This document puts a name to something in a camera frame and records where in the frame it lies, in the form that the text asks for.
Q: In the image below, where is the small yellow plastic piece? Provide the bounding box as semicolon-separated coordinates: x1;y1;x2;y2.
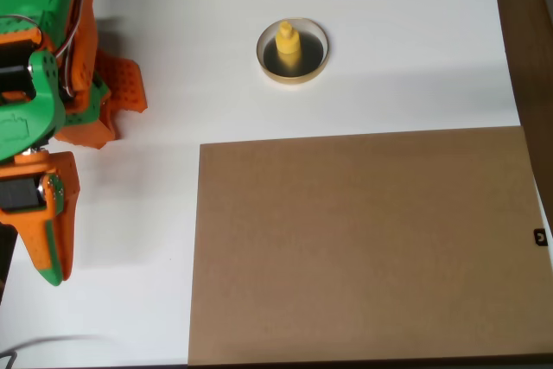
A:
275;20;302;69

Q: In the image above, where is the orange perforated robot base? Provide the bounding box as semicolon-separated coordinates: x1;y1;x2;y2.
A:
54;49;149;150

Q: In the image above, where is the round dish with dark bottom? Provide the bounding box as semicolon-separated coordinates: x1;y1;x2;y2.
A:
255;16;330;86

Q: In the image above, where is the brown fibreboard panel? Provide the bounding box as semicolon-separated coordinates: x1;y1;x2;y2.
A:
188;125;553;366

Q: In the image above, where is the dark cable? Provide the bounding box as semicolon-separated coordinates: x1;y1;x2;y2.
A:
0;347;19;369

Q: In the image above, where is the white and red servo cable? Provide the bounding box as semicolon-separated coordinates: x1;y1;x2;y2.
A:
54;0;90;98

